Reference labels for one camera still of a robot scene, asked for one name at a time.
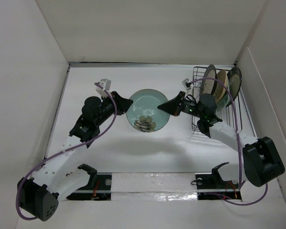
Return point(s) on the black wire dish rack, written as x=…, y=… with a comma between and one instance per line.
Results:
x=227, y=114

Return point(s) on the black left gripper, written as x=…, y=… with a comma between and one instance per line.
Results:
x=123, y=104

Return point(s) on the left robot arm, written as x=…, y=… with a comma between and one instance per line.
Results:
x=56, y=177

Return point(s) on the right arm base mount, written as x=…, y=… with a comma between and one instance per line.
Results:
x=210, y=187

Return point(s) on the teal flower plate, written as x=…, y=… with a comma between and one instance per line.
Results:
x=143, y=114

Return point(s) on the tan bird pattern plate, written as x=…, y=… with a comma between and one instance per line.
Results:
x=221, y=86

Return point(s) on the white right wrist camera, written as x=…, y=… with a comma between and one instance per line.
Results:
x=187, y=84

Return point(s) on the dark rimmed mosaic plate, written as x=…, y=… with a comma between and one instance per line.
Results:
x=235, y=81

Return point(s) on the brown rimmed cream plate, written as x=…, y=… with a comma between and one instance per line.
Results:
x=208, y=85

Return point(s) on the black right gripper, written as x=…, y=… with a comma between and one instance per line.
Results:
x=173, y=106

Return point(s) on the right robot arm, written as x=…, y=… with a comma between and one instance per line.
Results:
x=259, y=160

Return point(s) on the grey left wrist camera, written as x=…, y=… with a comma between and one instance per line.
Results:
x=105, y=84

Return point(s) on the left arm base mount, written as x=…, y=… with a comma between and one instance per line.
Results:
x=98, y=189

